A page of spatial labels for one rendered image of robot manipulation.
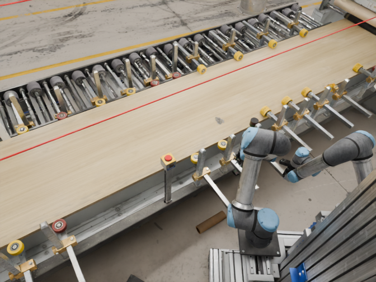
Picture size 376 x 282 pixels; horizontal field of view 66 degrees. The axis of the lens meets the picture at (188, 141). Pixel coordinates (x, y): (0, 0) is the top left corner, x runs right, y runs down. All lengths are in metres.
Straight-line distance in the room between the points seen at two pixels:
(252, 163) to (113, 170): 1.03
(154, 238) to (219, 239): 0.60
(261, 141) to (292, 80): 1.65
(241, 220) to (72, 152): 1.31
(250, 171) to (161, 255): 1.51
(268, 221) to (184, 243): 1.36
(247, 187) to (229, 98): 1.27
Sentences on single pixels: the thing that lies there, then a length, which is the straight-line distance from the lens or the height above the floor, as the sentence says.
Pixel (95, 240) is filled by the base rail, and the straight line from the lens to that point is 2.11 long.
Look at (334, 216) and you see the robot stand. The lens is 1.26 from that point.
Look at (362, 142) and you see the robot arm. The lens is 1.69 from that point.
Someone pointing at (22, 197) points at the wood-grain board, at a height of 0.90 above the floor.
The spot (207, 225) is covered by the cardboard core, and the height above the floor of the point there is 0.07.
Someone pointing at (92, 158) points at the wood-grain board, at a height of 0.90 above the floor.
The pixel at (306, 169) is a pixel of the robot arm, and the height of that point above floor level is 1.27.
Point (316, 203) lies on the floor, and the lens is 3.32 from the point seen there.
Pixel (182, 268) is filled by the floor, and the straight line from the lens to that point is 2.73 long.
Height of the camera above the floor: 2.62
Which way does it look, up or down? 51 degrees down
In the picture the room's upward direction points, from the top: 5 degrees clockwise
